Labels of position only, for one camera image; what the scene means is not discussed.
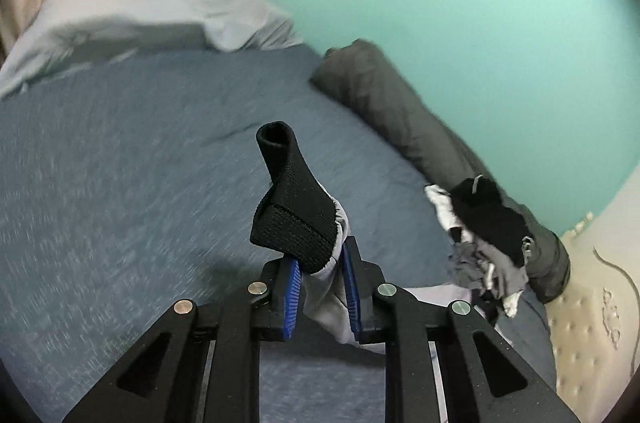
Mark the black garment with drawstring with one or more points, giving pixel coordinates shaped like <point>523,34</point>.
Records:
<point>478,204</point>

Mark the white garment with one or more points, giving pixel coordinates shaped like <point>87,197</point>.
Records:
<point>449,220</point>

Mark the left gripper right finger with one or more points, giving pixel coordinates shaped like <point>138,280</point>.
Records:
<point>442,363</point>

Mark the grey black zip jacket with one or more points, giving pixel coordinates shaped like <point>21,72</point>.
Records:
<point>300,219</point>

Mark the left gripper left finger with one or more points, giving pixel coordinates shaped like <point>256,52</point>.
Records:
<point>199,363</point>

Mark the dark grey garment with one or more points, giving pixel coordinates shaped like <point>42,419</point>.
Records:
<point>480,266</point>

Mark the blue patterned bed sheet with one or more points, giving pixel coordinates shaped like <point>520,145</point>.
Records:
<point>132,184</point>

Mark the light grey blanket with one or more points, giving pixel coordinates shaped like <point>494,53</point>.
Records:
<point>67,35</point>

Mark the cream tufted headboard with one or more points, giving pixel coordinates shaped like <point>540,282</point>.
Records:
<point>595,322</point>

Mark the dark grey rolled duvet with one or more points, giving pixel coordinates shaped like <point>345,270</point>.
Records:
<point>363,79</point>

